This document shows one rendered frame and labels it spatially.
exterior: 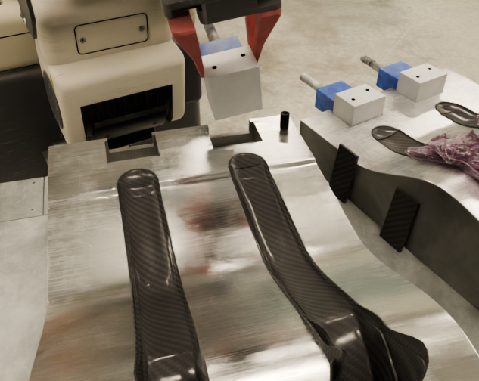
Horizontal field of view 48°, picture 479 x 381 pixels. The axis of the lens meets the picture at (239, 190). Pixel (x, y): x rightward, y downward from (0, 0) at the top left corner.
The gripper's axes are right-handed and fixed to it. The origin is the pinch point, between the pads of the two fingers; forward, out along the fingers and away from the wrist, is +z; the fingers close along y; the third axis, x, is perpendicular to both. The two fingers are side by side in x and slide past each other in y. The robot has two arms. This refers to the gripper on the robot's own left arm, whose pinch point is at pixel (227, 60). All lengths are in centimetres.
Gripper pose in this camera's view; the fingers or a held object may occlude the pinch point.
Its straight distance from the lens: 53.6
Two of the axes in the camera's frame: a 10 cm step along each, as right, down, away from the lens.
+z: 0.9, 6.3, 7.7
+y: 9.6, -2.5, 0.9
